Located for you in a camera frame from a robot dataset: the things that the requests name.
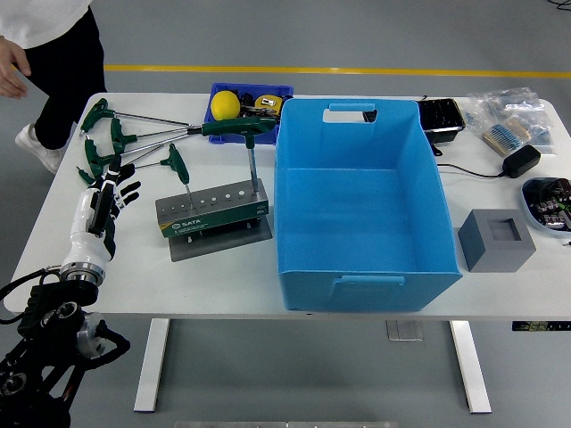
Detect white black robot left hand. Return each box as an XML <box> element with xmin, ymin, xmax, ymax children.
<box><xmin>60</xmin><ymin>153</ymin><xmax>143</xmax><ymax>272</ymax></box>

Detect person's right hand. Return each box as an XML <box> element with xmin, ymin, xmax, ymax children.
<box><xmin>0</xmin><ymin>37</ymin><xmax>32</xmax><ymax>99</ymax></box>

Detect small green T-handle hex key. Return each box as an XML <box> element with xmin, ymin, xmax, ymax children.
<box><xmin>167</xmin><ymin>143</ymin><xmax>194</xmax><ymax>210</ymax></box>

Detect green steel hex key stand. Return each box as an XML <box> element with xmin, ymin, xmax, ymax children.
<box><xmin>154</xmin><ymin>179</ymin><xmax>274</xmax><ymax>263</ymax></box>

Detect large green T-handle hex key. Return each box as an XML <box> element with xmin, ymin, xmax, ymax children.
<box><xmin>200</xmin><ymin>116</ymin><xmax>278</xmax><ymax>195</ymax></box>

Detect large light blue folding box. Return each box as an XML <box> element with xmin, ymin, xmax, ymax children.
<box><xmin>273</xmin><ymin>97</ymin><xmax>464</xmax><ymax>313</ymax></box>

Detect person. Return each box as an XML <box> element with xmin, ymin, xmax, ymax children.
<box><xmin>0</xmin><ymin>0</ymin><xmax>108</xmax><ymax>175</ymax></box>

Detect white table leg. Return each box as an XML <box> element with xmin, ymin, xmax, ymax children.
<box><xmin>133</xmin><ymin>318</ymin><xmax>171</xmax><ymax>412</ymax></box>
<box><xmin>449</xmin><ymin>319</ymin><xmax>492</xmax><ymax>415</ymax></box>

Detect dark blue parts bin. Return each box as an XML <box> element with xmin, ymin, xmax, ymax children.
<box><xmin>203</xmin><ymin>82</ymin><xmax>295</xmax><ymax>146</ymax></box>

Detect yellow ball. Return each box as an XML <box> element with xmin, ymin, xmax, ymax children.
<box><xmin>210</xmin><ymin>90</ymin><xmax>243</xmax><ymax>121</ymax></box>

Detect black hardware pile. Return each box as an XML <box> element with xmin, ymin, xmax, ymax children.
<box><xmin>239</xmin><ymin>90</ymin><xmax>280</xmax><ymax>120</ymax></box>

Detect yellow tape measure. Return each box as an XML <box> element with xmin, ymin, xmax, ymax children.
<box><xmin>253</xmin><ymin>94</ymin><xmax>286</xmax><ymax>118</ymax></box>

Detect grey floor plate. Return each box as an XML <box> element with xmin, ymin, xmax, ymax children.
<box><xmin>386</xmin><ymin>319</ymin><xmax>424</xmax><ymax>342</ymax></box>

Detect black plastic tray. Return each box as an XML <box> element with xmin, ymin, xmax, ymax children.
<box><xmin>417</xmin><ymin>98</ymin><xmax>468</xmax><ymax>146</ymax></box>

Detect grey block with square recess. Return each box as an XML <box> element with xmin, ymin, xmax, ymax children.
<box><xmin>458</xmin><ymin>208</ymin><xmax>536</xmax><ymax>273</ymax></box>

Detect taped resistor bundle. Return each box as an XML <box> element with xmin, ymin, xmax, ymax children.
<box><xmin>481</xmin><ymin>118</ymin><xmax>532</xmax><ymax>156</ymax></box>

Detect black power adapter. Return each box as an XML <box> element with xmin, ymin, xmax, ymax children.
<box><xmin>502</xmin><ymin>144</ymin><xmax>542</xmax><ymax>179</ymax></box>

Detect pale blue bowl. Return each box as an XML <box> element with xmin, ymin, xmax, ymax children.
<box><xmin>520</xmin><ymin>177</ymin><xmax>571</xmax><ymax>233</ymax></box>

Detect clear plastic component bags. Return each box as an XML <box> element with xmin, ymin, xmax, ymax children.
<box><xmin>466</xmin><ymin>86</ymin><xmax>559</xmax><ymax>157</ymax></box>

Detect black table control panel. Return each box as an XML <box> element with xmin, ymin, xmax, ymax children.
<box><xmin>511</xmin><ymin>320</ymin><xmax>571</xmax><ymax>332</ymax></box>

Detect dark electronic components pile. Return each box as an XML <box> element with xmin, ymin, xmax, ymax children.
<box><xmin>530</xmin><ymin>177</ymin><xmax>571</xmax><ymax>228</ymax></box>

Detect black adapter cable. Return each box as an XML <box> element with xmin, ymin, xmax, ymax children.
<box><xmin>430</xmin><ymin>143</ymin><xmax>508</xmax><ymax>178</ymax></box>

